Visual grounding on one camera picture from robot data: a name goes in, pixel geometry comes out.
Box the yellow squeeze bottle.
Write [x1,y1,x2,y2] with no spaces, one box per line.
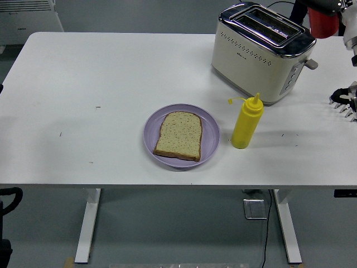
[227,93,264,149]

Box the white ribbed appliance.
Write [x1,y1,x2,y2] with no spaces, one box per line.
[0,0,64,47]

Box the thin black floor cable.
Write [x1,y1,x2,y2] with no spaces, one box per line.
[260,189,273,268]

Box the cream and chrome toaster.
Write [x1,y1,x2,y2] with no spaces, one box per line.
[210,2,319,106]

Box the white table leg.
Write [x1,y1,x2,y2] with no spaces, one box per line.
[74,188,102,265]
[272,189,303,265]

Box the red squeeze bottle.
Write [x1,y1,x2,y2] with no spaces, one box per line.
[307,7,340,40]

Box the looped black floor cable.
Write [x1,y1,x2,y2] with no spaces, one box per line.
[267,1,295,11]

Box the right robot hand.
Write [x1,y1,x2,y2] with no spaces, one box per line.
[302,0,357,50]

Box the person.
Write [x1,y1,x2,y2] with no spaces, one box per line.
[289,0,310,26]

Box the silver metal rack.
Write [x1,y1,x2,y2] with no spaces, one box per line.
[328,80,357,123]

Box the metal floor socket plate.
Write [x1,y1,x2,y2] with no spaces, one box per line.
[242,198,268,221]

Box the slice of bread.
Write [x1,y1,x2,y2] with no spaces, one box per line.
[152,111,202,162]

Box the purple round plate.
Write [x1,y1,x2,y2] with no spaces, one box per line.
[143,103,220,169]

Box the black table control panel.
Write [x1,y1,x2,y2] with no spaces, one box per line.
[334,189,357,198]

